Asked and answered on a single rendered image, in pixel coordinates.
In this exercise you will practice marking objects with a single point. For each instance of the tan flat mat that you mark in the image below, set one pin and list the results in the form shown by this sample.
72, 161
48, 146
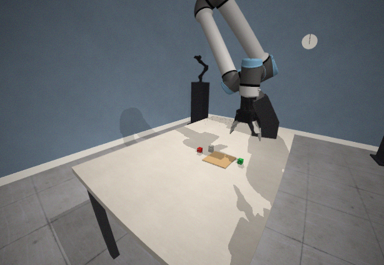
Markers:
219, 159

